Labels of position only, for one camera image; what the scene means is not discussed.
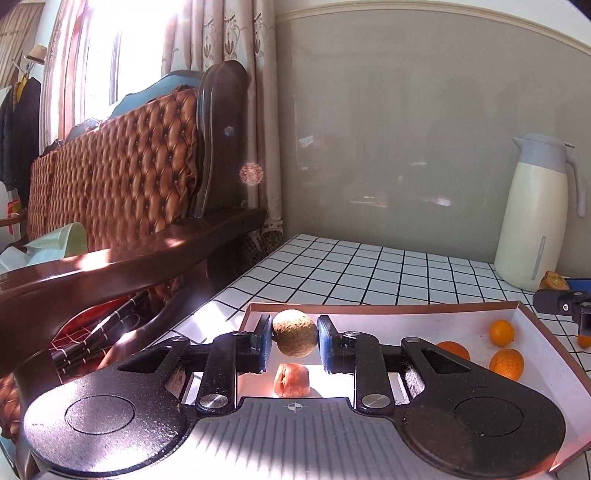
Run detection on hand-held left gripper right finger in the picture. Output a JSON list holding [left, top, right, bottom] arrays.
[[317, 315, 474, 411]]

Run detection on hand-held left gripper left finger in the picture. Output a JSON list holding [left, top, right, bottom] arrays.
[[115, 314, 274, 413]]

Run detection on carrot piece with green top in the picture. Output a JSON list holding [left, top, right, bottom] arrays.
[[538, 270, 571, 291]]

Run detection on round brown fruit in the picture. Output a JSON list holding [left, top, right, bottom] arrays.
[[272, 309, 319, 358]]

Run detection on shallow brown cardboard box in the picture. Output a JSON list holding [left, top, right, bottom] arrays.
[[178, 300, 591, 474]]

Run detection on large bumpy mandarin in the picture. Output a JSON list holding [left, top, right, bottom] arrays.
[[489, 348, 525, 381]]

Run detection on oval smooth orange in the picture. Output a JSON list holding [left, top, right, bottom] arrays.
[[435, 340, 472, 361]]

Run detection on cream thermos jug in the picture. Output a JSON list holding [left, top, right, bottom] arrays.
[[494, 134, 587, 291]]

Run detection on black checked folded cloth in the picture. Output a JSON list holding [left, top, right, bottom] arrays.
[[48, 291, 153, 370]]

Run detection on wooden leather sofa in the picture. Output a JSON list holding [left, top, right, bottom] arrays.
[[0, 60, 269, 480]]

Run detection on light green cloth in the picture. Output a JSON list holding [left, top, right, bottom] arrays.
[[0, 222, 88, 273]]

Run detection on beige patterned curtain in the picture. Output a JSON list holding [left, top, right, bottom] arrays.
[[41, 0, 282, 259]]

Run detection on dark hanging coat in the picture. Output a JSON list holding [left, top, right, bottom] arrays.
[[0, 76, 42, 197]]

